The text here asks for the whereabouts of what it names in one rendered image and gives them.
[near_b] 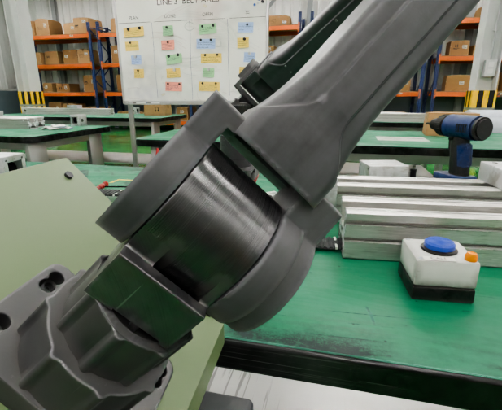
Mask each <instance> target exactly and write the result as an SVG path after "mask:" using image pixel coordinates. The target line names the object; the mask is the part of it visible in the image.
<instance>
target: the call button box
mask: <svg viewBox="0 0 502 410"><path fill-rule="evenodd" d="M424 240H425V239H409V238H405V239H403V241H402V247H401V253H400V261H401V262H399V271H398V273H399V275H400V277H401V279H402V281H403V283H404V285H405V287H406V289H407V291H408V293H409V295H410V297H411V299H420V300H431V301H442V302H453V303H473V302H474V296H475V288H476V285H477V281H478V274H479V269H480V263H479V262H478V261H477V262H476V263H471V262H468V261H466V260H464V258H465V253H466V252H467V250H466V249H465V248H464V247H463V246H462V245H461V244H460V243H459V242H456V241H454V243H455V244H456V249H455V250H454V251H453V252H438V251H432V250H430V249H428V248H426V247H425V246H424Z"/></svg>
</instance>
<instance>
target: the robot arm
mask: <svg viewBox="0 0 502 410"><path fill-rule="evenodd" d="M479 1H480V0H333V1H332V2H331V3H330V4H329V5H328V6H327V7H326V8H325V9H324V10H323V11H322V12H321V13H320V14H319V15H318V16H317V17H316V18H315V19H314V20H313V21H312V22H311V23H310V24H309V25H308V26H307V27H306V28H305V29H304V30H303V31H302V32H301V33H299V34H298V35H297V36H296V37H294V38H293V39H292V40H290V41H288V42H287V43H286V44H284V45H282V46H279V47H278V48H277V49H276V50H275V51H274V52H272V51H271V52H270V53H269V54H268V55H267V56H266V57H265V58H264V59H263V60H262V61H261V62H260V63H258V62H257V60H256V61H255V60H254V59H252V60H251V61H250V62H249V64H248V65H247V66H246V67H245V68H244V69H243V70H242V71H241V72H240V73H239V74H238V77H239V78H240V79H239V80H238V81H237V82H236V84H235V85H234V87H235V88H236V90H237V91H238V92H239V93H240V94H241V95H240V96H239V97H238V98H234V100H233V101H228V100H227V99H226V98H225V97H224V96H223V95H222V94H221V93H219V92H218V91H217V90H215V91H214V93H213V94H212V95H211V96H210V97H209V98H208V99H207V100H206V102H205V103H204V104H203V105H202V106H201V107H200V108H199V109H198V110H197V111H196V112H195V113H194V114H193V115H192V116H191V117H190V118H189V120H188V121H187V122H186V123H185V124H184V125H183V126H182V127H181V128H180V129H179V130H178V131H177V133H176V134H175V135H174V136H173V137H172V138H171V139H170V140H169V141H168V142H167V143H166V145H165V146H164V147H163V148H162V149H161V150H160V151H159V152H158V153H157V154H156V156H155V157H154V158H153V159H152V160H151V161H150V162H149V163H148V164H147V165H146V166H145V167H144V169H143V170H141V171H140V173H139V174H138V175H137V176H136V177H135V178H134V179H133V180H132V181H131V182H130V184H129V185H128V186H127V187H126V188H125V189H124V190H123V191H122V193H121V194H120V195H119V196H118V197H117V198H116V199H115V201H114V202H113V203H112V204H111V205H110V206H109V207H108V209H107V210H106V211H105V212H104V213H103V214H102V215H101V216H100V217H99V218H98V219H97V221H96V222H95V224H97V225H98V226H100V227H101V228H102V229H104V230H105V231H106V232H108V233H109V234H110V235H111V236H112V237H114V238H115V239H116V240H118V241H119V244H118V245H117V246H116V248H115V249H114V250H113V252H112V253H111V254H110V255H101V256H100V257H99V258H98V259H97V260H96V261H95V262H94V264H93V265H92V266H91V267H90V268H89V269H88V270H87V271H86V270H84V269H81V270H80V271H79V272H78V273H77V274H76V275H75V274H74V273H72V272H71V271H70V270H69V269H68V268H66V267H65V266H63V265H61V264H52V265H50V266H49V267H47V268H45V269H44V270H43V271H41V272H40V273H38V274H37V275H36V276H35V277H33V278H32V279H30V280H29V281H27V282H26V283H24V284H23V285H22V286H20V287H19V288H18V289H16V290H14V291H13V292H12V293H10V294H9V295H8V296H7V297H5V298H4V299H2V300H1V301H0V403H2V404H3V405H4V406H5V407H7V408H8V409H9V410H156V409H157V407H158V406H159V403H160V400H161V399H162V397H163V395H164V392H165V391H166V388H167V386H168V384H169V382H170V380H171V378H172V375H173V366H172V362H171V361H170V359H169V357H170V356H172V355H173V354H174V353H176V352H177V351H178V350H180V349H181V348H182V347H183V346H185V345H186V344H187V343H188V342H189V341H190V340H192V339H193V334H192V331H191V330H192V329H193V328H194V327H195V326H196V325H198V324H199V323H200V322H201V321H203V320H204V319H205V316H206V313H207V314H208V315H209V316H211V317H212V318H214V319H215V320H216V321H218V322H220V323H223V324H227V326H229V327H230V328H231V329H233V330H234V331H238V332H247V331H250V330H253V329H256V328H258V327H260V326H261V325H263V324H264V323H266V322H267V321H269V320H270V319H272V318H273V317H274V316H275V315H276V314H278V313H279V312H280V311H281V310H282V309H283V308H284V307H285V306H286V304H287V303H288V302H289V301H290V300H291V298H292V297H293V296H294V295H295V293H296V292H297V290H298V289H299V287H300V286H301V285H302V283H303V281H304V279H305V277H306V276H307V274H308V271H309V269H310V268H311V265H312V261H313V257H314V255H315V249H316V246H317V245H318V244H319V243H320V241H321V240H322V239H323V238H324V237H325V236H326V234H327V233H328V232H329V231H330V230H331V229H332V228H333V227H334V226H335V225H336V224H337V223H338V221H339V220H340V219H341V218H342V215H341V213H340V211H339V210H338V209H337V208H336V207H335V206H334V205H333V204H332V203H331V202H330V201H329V200H328V199H327V198H326V197H325V196H326V195H327V194H328V193H329V192H330V191H331V190H332V189H333V188H334V186H335V184H336V182H337V179H338V175H339V173H340V171H341V170H342V168H343V165H344V164H345V163H346V161H347V159H348V157H349V156H350V154H351V153H352V151H353V150H354V148H355V147H356V145H357V143H358V142H359V140H360V139H361V138H362V137H363V135H364V133H365V132H366V131H367V129H368V128H369V126H370V125H371V124H372V123H373V122H374V121H375V120H376V118H377V117H378V116H379V114H380V113H381V112H382V111H383V110H384V108H385V107H386V106H387V105H388V104H389V103H390V102H391V100H392V99H393V98H394V97H395V96H396V95H397V93H398V92H400V91H401V90H402V88H403V87H404V86H405V85H406V84H407V83H408V82H409V81H410V79H411V78H412V77H413V76H414V75H415V74H416V72H417V71H418V70H419V69H420V68H421V67H422V65H423V64H424V63H425V62H426V61H427V60H428V59H429V57H430V56H431V55H432V54H433V53H434V52H435V51H436V50H437V49H438V48H439V47H440V46H441V45H442V43H443V42H444V41H445V40H446V39H447V37H448V36H449V35H450V34H451V33H452V32H453V31H454V29H455V28H456V27H457V26H458V25H459V24H460V23H461V21H462V20H463V19H464V18H465V17H466V16H467V15H468V14H469V13H470V12H471V11H472V10H473V8H474V7H475V6H476V5H477V4H478V3H479ZM240 85H241V86H242V87H243V88H244V89H245V90H246V91H247V92H248V93H249V94H250V95H251V96H252V97H253V98H254V99H255V100H256V101H257V102H258V103H259V104H258V103H257V102H256V101H255V100H254V99H253V98H252V97H251V96H250V95H249V94H248V93H247V92H246V91H245V90H244V89H243V88H242V87H241V86H240ZM219 136H220V149H219V148H218V147H217V146H216V145H215V144H214V143H213V142H214V141H215V140H216V139H217V138H218V137H219ZM259 172H260V173H261V174H262V175H263V176H264V177H266V178H267V179H268V180H269V181H270V182H271V183H272V184H273V185H274V186H275V187H276V188H277V189H278V192H277V193H276V194H275V195H274V196H273V197H272V198H271V197H270V196H269V195H268V194H267V193H266V192H265V191H264V190H263V189H262V188H261V187H259V186H258V185H257V184H256V181H257V179H258V177H259Z"/></svg>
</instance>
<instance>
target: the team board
mask: <svg viewBox="0 0 502 410"><path fill-rule="evenodd" d="M113 6H114V14H115V22H116V39H117V47H118V55H119V64H120V80H121V89H122V97H123V104H125V105H128V112H129V128H130V137H131V146H132V155H133V166H134V167H138V149H137V145H136V130H135V121H134V112H133V105H203V104H204V103H205V102H206V100H207V99H208V98H209V97H210V96H211V95H212V94H213V93H214V91H215V90H217V91H218V92H219V93H221V94H222V95H223V96H224V97H225V98H226V99H227V100H228V101H233V100H234V98H238V97H239V96H240V95H241V94H240V93H239V92H238V91H237V90H236V88H235V87H234V85H235V84H236V82H237V81H238V80H239V79H240V78H239V77H238V74H239V73H240V72H241V71H242V70H243V69H244V68H245V67H246V66H247V65H248V64H249V62H250V61H251V60H252V59H254V60H255V61H256V60H257V62H258V63H260V62H261V61H262V60H263V59H264V58H265V57H266V56H267V55H268V41H269V0H113Z"/></svg>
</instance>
